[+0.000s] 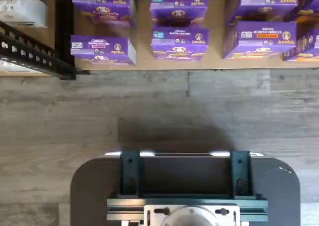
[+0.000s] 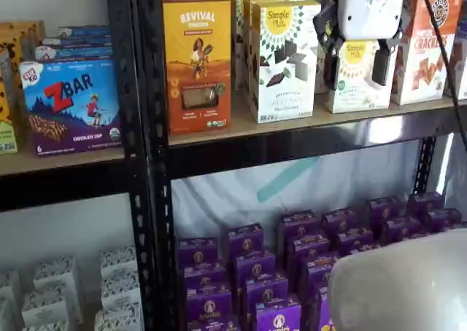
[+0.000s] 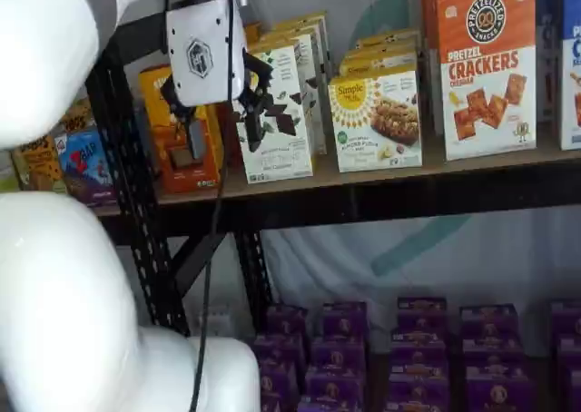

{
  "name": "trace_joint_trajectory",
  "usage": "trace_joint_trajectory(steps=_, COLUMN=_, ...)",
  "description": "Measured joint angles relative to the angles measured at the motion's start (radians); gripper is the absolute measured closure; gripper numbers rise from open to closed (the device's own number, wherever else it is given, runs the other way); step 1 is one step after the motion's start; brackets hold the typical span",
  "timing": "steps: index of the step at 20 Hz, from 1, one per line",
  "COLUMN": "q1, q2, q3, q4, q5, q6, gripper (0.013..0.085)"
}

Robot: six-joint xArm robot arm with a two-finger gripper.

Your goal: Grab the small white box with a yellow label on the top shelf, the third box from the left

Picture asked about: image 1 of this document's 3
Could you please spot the purple Annie's box orange label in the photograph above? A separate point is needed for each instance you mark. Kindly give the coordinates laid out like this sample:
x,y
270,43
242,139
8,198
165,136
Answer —
x,y
259,39

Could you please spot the black keyhole shelf post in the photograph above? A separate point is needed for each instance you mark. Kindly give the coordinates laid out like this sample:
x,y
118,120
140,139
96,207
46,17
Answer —
x,y
30,51

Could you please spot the black shelf side rail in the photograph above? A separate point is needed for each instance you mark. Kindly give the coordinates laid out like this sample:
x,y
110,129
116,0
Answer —
x,y
64,24

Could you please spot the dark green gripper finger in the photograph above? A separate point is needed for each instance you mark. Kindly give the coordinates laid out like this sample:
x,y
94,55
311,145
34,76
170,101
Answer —
x,y
240,173
129,173

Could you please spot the dark grey rounded base plate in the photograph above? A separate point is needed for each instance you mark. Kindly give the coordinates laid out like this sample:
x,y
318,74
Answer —
x,y
94,186

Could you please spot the white black patterned box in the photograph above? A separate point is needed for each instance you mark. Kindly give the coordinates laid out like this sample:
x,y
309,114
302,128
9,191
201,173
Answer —
x,y
25,12

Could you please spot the shiny silver bar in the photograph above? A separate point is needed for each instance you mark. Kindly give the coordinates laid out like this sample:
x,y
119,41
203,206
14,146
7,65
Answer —
x,y
174,153

